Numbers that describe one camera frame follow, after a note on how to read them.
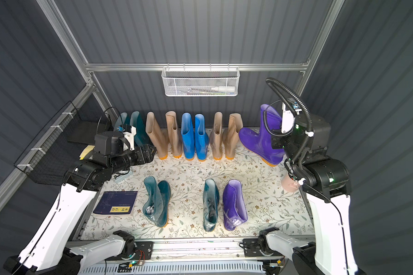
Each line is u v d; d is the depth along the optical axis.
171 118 0.92
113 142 0.46
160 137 0.99
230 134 0.90
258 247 0.73
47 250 0.36
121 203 0.85
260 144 0.69
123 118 0.92
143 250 0.73
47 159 0.67
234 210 0.59
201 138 0.85
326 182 0.32
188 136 0.84
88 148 0.77
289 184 0.85
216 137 0.85
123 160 0.52
